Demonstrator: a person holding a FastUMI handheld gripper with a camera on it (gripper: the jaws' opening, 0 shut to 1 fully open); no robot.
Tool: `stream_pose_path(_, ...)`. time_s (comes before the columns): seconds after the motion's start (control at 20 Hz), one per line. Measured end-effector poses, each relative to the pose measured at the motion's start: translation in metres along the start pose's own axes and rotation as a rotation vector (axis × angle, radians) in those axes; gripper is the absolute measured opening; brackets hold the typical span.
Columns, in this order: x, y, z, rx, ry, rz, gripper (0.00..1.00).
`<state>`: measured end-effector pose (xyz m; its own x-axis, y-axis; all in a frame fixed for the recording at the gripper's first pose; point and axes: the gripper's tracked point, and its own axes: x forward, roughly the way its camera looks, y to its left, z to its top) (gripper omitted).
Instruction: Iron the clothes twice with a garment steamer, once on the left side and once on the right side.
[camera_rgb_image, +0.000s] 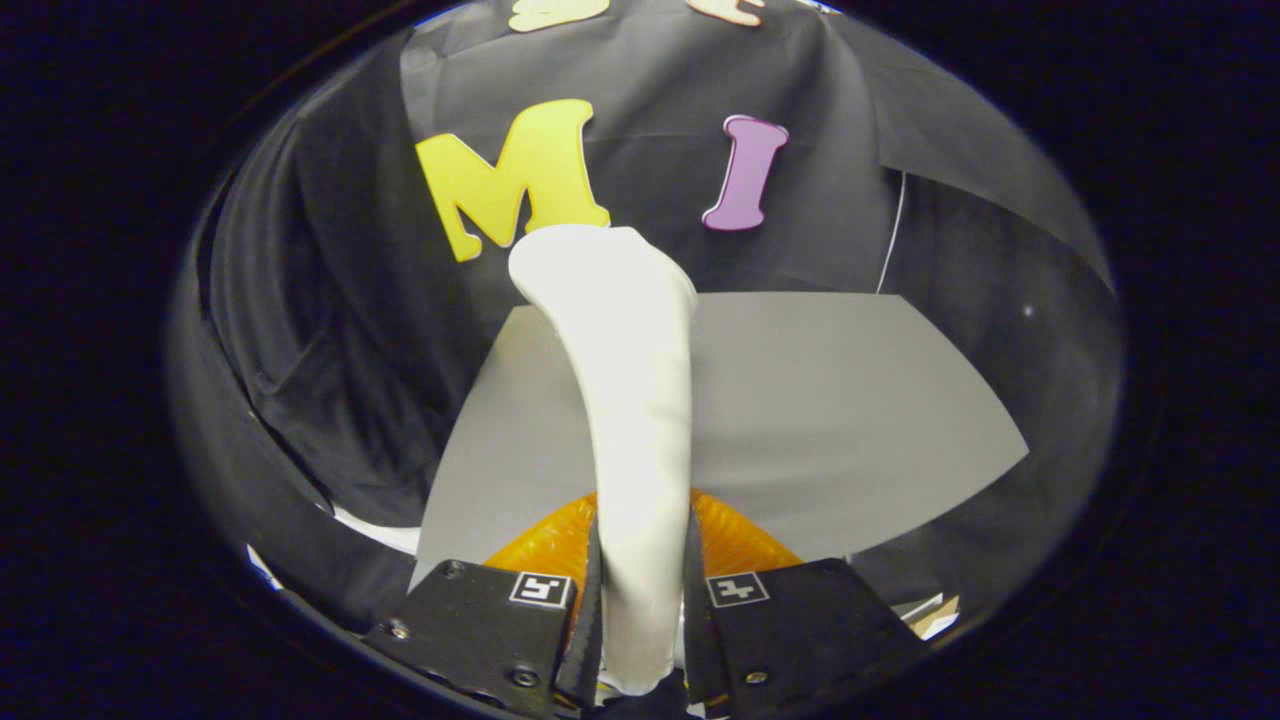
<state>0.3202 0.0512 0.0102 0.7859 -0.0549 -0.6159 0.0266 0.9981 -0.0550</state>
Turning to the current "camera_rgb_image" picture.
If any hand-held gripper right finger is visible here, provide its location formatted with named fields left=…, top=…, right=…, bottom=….
left=683, top=488, right=926, bottom=719

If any white garment steamer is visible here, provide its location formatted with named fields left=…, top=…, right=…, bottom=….
left=508, top=224, right=698, bottom=698

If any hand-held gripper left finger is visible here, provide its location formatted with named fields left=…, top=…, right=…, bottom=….
left=362, top=490, right=604, bottom=719

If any black backdrop cloth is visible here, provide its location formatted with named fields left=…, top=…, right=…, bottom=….
left=170, top=0, right=1121, bottom=641

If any black suit jacket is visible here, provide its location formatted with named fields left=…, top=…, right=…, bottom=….
left=205, top=110, right=501, bottom=531

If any grey cabinet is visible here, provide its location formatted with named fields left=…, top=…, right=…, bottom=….
left=410, top=292, right=1031, bottom=591

